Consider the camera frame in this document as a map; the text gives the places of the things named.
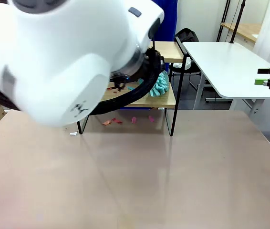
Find white side table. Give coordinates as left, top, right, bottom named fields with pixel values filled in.
left=181, top=42, right=270, bottom=117

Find person in blue hoodie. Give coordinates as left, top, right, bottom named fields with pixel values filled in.
left=153, top=0, right=178, bottom=42

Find white plastic bag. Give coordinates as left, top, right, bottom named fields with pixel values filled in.
left=173, top=57, right=192, bottom=71

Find black stand pole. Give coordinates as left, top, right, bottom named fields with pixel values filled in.
left=229, top=0, right=247, bottom=44

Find black tripod legs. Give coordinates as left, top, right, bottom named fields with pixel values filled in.
left=216, top=0, right=232, bottom=43

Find black chair with bag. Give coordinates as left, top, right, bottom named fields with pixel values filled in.
left=169, top=28, right=206, bottom=93

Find black frame wooden two-tier shelf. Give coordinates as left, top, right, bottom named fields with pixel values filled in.
left=76, top=35, right=189, bottom=137

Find wooden desk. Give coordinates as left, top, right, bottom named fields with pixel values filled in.
left=219, top=22, right=262, bottom=44

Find teal chenille duster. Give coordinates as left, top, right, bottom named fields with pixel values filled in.
left=137, top=71, right=171, bottom=99

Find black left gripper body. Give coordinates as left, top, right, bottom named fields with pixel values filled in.
left=141, top=46, right=166, bottom=79

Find black left arm cable bundle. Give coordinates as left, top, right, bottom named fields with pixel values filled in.
left=0, top=47, right=166, bottom=116

